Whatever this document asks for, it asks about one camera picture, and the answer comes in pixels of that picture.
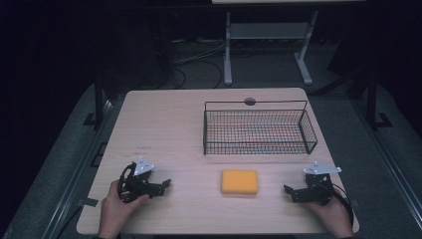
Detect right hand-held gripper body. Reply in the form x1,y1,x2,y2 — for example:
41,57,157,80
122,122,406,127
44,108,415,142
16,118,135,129
303,160,342,206

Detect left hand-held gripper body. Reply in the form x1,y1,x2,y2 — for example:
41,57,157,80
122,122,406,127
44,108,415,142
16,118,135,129
118,156,159,204

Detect yellow sponge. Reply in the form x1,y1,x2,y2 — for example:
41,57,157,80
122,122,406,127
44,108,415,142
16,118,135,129
220,168,260,196

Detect black wire basket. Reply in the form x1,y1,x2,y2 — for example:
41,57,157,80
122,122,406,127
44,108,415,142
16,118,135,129
202,100,319,156

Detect person's right hand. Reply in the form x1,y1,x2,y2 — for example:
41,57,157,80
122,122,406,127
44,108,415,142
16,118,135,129
304,188,355,239

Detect person's left hand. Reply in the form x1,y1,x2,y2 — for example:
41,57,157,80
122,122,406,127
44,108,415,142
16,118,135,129
98,179,150,239

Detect black metal stand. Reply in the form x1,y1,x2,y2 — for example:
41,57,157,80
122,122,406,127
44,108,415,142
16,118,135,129
83,71,112,129
364,69,393,131

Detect grey metal floor rail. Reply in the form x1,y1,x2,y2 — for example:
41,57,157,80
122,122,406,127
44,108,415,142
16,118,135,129
41,99,115,239
349,98,422,231

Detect floor cables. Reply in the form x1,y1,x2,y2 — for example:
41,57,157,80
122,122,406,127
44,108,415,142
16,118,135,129
167,38,230,90

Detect white desk frame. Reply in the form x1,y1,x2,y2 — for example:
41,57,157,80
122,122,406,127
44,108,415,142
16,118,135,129
223,9,320,87

